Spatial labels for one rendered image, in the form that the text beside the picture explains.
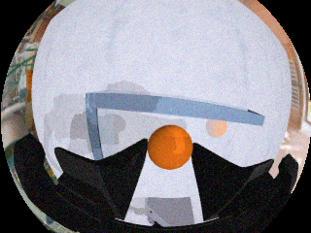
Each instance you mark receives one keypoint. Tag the low clear glass walls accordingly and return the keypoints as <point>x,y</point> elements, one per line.
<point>105,117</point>

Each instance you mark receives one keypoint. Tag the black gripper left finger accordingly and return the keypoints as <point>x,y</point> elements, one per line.
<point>116,175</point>

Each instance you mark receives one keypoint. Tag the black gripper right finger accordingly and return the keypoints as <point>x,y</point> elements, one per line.
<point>220,181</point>

